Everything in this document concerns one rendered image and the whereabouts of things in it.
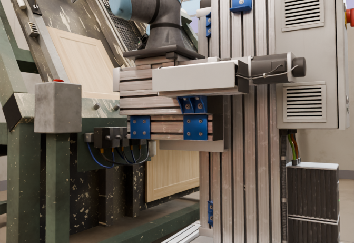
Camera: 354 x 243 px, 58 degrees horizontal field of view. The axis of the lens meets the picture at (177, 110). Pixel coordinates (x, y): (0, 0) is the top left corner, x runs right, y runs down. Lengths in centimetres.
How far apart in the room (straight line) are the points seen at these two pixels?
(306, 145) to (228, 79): 416
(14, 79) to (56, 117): 33
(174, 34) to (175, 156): 143
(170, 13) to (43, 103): 55
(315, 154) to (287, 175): 378
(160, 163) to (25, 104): 120
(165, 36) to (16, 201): 83
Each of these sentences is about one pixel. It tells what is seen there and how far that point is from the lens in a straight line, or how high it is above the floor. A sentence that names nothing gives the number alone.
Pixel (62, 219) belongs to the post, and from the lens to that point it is 128.
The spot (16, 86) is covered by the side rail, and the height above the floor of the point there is 93.
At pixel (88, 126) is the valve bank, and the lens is 151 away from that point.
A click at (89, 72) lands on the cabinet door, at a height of 105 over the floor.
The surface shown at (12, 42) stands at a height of 117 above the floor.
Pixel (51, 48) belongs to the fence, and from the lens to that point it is 172.
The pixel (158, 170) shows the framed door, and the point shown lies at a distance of 230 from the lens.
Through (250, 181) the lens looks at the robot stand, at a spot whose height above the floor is 58.
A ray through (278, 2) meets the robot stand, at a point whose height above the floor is 118.
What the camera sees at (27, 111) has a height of 83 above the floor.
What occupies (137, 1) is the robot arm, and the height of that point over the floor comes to 119.
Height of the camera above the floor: 79
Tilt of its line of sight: 2 degrees up
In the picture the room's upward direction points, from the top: straight up
